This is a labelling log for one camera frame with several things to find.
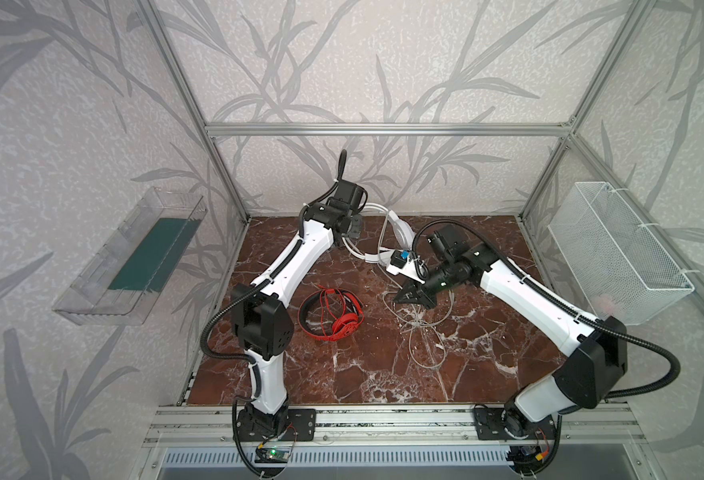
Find pink object in basket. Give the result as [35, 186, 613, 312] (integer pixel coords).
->
[590, 294, 618, 318]

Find white wire mesh basket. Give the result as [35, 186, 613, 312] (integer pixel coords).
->
[549, 182, 695, 326]

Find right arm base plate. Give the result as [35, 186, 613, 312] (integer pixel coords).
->
[471, 404, 558, 441]

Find white headphone cable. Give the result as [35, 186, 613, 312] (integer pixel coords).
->
[375, 215, 456, 370]

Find red headphone cable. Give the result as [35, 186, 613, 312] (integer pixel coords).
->
[317, 287, 362, 340]

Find red black headphones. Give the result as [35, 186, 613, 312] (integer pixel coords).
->
[298, 288, 365, 342]

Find white headphones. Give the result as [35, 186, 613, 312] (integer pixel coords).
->
[342, 203, 415, 266]

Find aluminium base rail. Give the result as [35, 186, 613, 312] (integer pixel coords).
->
[142, 403, 647, 448]

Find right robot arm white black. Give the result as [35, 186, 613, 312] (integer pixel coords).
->
[387, 219, 682, 439]

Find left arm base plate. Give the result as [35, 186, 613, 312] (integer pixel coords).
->
[235, 406, 317, 442]

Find clear plastic wall tray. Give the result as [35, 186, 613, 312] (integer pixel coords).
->
[52, 187, 208, 326]

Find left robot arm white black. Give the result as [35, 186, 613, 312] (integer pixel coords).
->
[200, 150, 366, 438]

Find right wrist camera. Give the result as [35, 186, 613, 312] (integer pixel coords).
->
[386, 250, 429, 284]

